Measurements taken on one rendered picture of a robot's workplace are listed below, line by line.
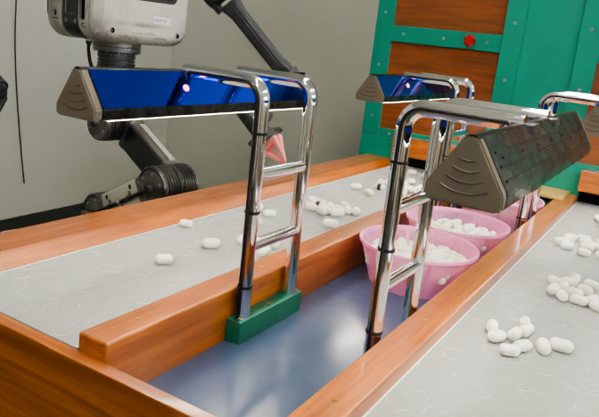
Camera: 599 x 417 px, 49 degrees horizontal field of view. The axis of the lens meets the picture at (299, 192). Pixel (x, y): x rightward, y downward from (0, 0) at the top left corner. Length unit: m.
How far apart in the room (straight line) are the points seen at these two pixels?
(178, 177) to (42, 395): 0.97
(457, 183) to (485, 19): 1.85
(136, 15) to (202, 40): 2.28
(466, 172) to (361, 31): 3.01
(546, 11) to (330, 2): 1.58
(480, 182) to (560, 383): 0.47
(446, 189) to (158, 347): 0.52
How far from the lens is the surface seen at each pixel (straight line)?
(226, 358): 1.08
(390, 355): 0.95
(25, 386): 1.04
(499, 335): 1.12
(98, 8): 1.87
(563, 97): 1.83
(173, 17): 2.00
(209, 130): 4.17
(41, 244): 1.30
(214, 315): 1.09
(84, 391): 0.95
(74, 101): 0.97
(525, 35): 2.45
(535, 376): 1.05
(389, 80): 1.83
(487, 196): 0.66
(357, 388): 0.86
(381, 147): 2.61
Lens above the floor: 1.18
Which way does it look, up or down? 13 degrees down
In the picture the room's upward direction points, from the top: 6 degrees clockwise
